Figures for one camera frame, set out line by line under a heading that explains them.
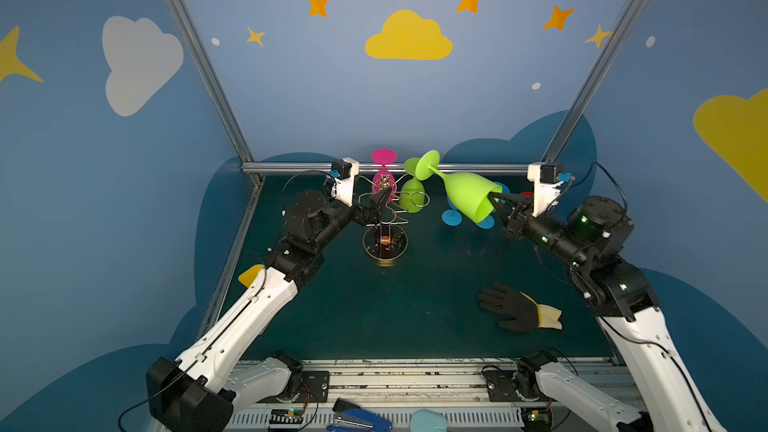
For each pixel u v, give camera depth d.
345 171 0.54
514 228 0.52
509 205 0.54
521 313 0.87
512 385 0.74
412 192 0.92
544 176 0.49
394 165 0.88
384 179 0.77
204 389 0.37
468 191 0.56
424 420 0.71
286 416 0.73
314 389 0.74
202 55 0.84
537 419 0.73
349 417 0.69
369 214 0.60
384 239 1.00
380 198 0.60
